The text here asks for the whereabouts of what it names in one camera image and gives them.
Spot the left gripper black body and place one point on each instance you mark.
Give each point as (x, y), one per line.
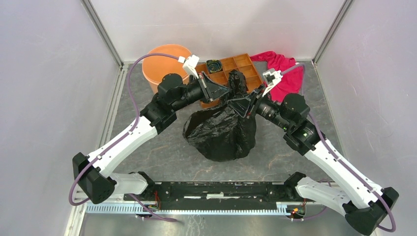
(194, 92)

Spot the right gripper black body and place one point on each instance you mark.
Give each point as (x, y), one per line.
(264, 106)

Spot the black trash bag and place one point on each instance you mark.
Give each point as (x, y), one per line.
(219, 133)

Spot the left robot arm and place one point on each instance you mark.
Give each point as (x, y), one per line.
(94, 173)

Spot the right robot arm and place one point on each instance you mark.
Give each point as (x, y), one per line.
(362, 202)

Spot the orange plastic trash bin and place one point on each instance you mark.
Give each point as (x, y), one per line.
(155, 68)

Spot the rolled bag with yellow-green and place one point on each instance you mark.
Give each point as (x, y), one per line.
(214, 66)

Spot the orange compartment tray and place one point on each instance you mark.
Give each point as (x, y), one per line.
(241, 63)

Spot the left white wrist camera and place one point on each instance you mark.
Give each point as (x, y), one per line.
(189, 64)

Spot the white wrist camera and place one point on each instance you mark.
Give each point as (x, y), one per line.
(189, 64)
(272, 78)

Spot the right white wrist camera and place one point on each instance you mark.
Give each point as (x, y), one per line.
(272, 78)

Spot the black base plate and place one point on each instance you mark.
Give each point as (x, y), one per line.
(219, 195)

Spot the aluminium rail frame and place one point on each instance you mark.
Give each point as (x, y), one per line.
(132, 205)

